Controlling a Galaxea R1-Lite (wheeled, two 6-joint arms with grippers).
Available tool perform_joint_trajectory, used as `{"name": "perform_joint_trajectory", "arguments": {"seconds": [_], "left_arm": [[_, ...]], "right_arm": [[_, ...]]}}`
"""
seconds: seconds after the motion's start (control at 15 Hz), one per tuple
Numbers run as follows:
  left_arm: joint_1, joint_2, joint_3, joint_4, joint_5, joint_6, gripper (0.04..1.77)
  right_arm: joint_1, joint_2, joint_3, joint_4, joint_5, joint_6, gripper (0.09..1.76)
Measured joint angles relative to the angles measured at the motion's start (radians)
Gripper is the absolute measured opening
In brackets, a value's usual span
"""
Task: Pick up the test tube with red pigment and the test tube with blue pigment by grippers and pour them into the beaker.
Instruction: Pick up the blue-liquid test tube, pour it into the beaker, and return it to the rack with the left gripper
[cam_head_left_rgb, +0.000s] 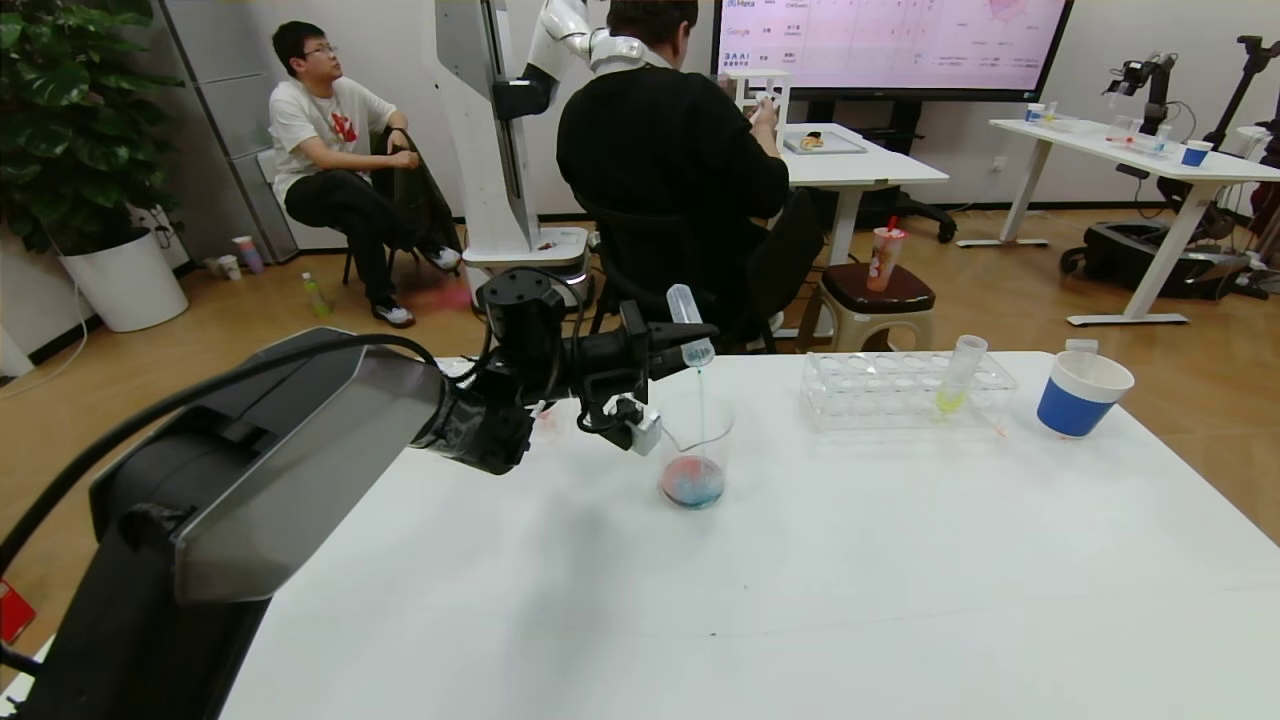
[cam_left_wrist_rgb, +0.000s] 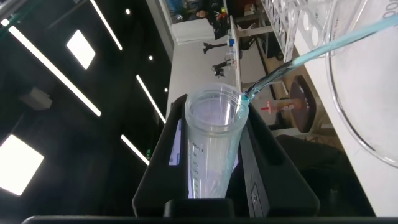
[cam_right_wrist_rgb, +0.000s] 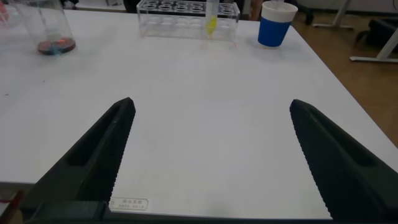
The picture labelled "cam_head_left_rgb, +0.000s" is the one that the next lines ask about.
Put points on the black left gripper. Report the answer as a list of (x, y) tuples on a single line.
[(634, 348)]

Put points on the blue pigment test tube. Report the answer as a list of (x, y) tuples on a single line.
[(683, 305)]

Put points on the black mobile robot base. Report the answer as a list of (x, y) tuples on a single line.
[(1140, 258)]

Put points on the black background robot arm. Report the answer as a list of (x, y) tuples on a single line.
[(1155, 85)]

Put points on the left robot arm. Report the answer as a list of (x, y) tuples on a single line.
[(300, 450)]

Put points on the clear glass beaker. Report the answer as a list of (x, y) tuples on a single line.
[(693, 485)]

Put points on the yellow pigment test tube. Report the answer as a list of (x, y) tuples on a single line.
[(950, 400)]

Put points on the black office chair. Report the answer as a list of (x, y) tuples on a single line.
[(765, 270)]

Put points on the person in black sweater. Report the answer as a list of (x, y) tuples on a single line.
[(665, 160)]

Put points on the brown cushioned stool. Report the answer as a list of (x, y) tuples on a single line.
[(880, 292)]

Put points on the drink cup with red straw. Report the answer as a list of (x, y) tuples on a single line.
[(886, 260)]

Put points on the grey tray with food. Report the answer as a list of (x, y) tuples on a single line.
[(825, 145)]

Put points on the small white desk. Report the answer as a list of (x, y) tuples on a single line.
[(860, 172)]

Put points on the white humanoid robot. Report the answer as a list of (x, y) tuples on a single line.
[(490, 150)]

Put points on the black display stand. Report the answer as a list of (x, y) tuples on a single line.
[(905, 213)]

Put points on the white shelf box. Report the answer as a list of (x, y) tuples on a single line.
[(765, 85)]

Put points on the dark jacket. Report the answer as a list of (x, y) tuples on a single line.
[(425, 200)]

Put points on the green drink bottle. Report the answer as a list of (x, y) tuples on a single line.
[(316, 295)]

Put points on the man in white t-shirt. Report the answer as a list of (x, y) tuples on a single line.
[(325, 125)]

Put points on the blue white paper cup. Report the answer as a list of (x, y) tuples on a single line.
[(1075, 410)]

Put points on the pink plastic cup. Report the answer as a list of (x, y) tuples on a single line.
[(248, 256)]

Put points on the small white cup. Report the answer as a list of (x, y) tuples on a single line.
[(229, 268)]

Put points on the long white desk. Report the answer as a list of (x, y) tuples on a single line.
[(1100, 145)]

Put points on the grey metal cabinet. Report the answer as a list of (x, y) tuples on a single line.
[(215, 50)]

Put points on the white plant pot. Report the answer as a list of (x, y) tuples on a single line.
[(125, 283)]

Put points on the small blue paper cup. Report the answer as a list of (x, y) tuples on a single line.
[(1195, 157)]

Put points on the black tripod stand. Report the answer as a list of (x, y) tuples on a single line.
[(1245, 85)]

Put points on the green potted plant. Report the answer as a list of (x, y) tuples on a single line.
[(70, 120)]

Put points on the red flat object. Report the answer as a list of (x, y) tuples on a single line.
[(10, 612)]

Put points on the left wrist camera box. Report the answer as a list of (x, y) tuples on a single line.
[(640, 432)]

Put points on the large wall display screen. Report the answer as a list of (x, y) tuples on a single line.
[(900, 45)]

